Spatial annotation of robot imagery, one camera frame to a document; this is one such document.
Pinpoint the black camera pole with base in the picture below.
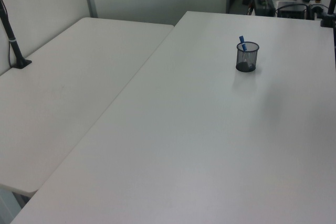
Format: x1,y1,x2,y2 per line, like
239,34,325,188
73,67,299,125
0,0,33,70

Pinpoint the black clamp-mounted camera pole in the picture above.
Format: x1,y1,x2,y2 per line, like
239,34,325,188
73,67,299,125
319,0,336,28

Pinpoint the black electronics box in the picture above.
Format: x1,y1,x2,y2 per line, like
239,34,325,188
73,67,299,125
277,1,308,20

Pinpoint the black mesh pen cup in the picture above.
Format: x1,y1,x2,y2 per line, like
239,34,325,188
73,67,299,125
235,41,260,73

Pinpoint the black and green device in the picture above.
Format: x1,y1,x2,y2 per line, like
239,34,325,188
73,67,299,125
252,0,276,17

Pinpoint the white control box with button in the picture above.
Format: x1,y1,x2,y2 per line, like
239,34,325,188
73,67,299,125
307,0,327,20

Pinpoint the blue and white marker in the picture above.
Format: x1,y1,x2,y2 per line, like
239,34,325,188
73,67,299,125
238,35,248,51

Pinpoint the thin black pole cable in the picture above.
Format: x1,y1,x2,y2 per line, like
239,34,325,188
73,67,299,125
7,42,13,68

